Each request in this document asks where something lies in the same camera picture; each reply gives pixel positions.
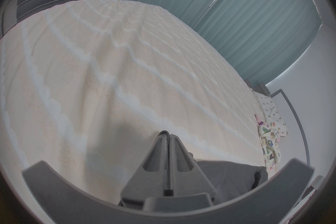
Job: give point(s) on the grey bedside table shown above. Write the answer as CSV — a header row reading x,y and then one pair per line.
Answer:
x,y
257,86

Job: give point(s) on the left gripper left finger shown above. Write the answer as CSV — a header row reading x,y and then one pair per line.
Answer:
x,y
151,178

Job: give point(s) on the white printed garment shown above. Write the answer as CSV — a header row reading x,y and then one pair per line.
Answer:
x,y
270,146

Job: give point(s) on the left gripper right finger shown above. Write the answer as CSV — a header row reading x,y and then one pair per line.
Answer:
x,y
190,178

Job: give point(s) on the black T-shirt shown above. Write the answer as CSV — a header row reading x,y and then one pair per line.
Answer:
x,y
231,178

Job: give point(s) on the bed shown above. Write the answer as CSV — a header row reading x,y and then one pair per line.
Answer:
x,y
105,81

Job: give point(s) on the white printed pillow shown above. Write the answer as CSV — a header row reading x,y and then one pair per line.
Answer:
x,y
273,112

